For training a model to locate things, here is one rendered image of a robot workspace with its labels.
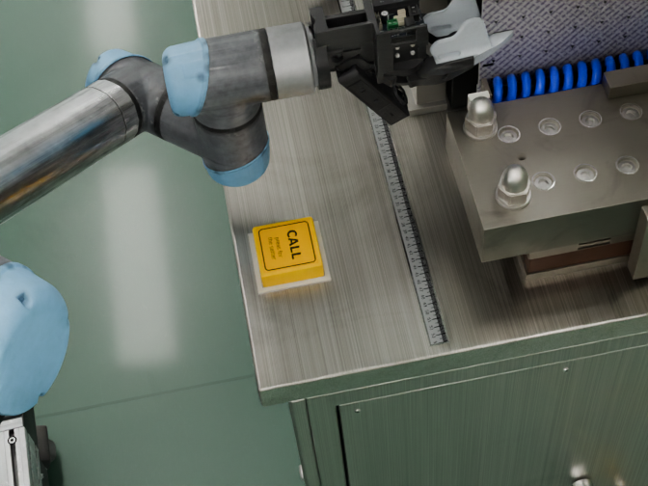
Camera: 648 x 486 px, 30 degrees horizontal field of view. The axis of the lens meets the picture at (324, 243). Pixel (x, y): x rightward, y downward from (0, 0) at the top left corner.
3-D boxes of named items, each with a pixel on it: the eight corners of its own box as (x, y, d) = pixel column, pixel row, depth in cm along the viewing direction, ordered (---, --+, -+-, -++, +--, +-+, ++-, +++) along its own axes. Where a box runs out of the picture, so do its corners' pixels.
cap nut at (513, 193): (491, 184, 125) (493, 157, 121) (526, 178, 125) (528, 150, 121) (499, 213, 123) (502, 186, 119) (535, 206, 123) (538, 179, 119)
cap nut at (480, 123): (459, 118, 130) (460, 90, 126) (492, 112, 130) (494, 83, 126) (468, 144, 128) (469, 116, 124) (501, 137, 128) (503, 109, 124)
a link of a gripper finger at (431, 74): (477, 67, 125) (393, 81, 124) (476, 77, 126) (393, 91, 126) (467, 35, 127) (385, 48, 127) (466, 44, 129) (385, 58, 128)
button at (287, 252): (254, 238, 139) (251, 226, 137) (313, 227, 139) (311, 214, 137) (262, 288, 135) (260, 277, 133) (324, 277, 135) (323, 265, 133)
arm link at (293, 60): (281, 114, 126) (269, 58, 131) (324, 106, 127) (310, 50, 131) (274, 65, 120) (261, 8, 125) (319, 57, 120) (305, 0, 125)
